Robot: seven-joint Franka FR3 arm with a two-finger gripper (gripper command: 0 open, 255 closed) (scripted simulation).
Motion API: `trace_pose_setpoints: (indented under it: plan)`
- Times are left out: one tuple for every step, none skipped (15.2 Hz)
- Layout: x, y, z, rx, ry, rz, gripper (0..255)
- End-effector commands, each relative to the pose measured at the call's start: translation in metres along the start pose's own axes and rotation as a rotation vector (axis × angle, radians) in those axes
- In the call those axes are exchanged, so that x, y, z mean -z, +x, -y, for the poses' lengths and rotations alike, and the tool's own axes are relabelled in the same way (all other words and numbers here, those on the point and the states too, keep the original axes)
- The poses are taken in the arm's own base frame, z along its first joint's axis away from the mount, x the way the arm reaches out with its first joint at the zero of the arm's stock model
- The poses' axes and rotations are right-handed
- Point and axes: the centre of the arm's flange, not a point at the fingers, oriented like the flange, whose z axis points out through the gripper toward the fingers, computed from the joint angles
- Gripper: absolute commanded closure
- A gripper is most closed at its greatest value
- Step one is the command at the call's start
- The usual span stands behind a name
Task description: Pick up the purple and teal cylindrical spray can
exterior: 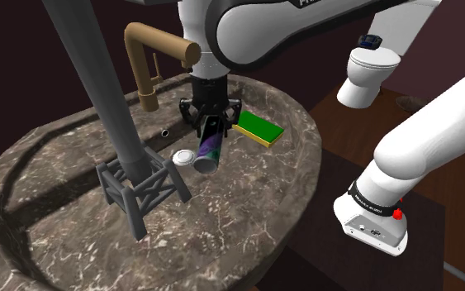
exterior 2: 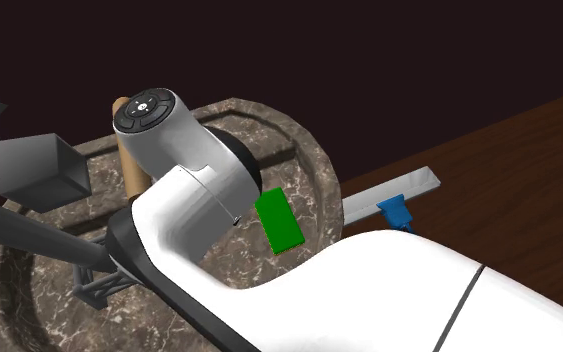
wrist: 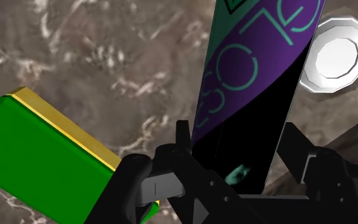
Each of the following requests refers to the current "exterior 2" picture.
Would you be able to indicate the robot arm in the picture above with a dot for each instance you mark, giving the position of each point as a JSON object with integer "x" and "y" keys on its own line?
{"x": 359, "y": 292}

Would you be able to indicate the round brown marble table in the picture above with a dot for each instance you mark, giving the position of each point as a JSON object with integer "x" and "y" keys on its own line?
{"x": 286, "y": 131}

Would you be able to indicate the green flat block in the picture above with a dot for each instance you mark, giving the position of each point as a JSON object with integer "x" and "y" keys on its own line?
{"x": 279, "y": 225}

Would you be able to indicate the blue angular object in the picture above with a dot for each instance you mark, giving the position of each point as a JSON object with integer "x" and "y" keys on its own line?
{"x": 396, "y": 212}

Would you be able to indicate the light grey flat bar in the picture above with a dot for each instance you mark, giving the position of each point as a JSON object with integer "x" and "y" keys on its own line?
{"x": 410, "y": 184}

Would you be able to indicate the brown cylinder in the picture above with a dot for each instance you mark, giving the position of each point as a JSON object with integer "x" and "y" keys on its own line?
{"x": 132, "y": 173}

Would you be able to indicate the dark grey box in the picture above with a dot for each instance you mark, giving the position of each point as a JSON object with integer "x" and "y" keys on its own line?
{"x": 42, "y": 170}

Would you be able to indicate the dark grey pole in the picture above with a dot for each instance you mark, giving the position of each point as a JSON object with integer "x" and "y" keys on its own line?
{"x": 27, "y": 227}

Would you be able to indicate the dark grey truss frame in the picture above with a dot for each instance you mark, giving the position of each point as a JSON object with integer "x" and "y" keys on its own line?
{"x": 89, "y": 292}

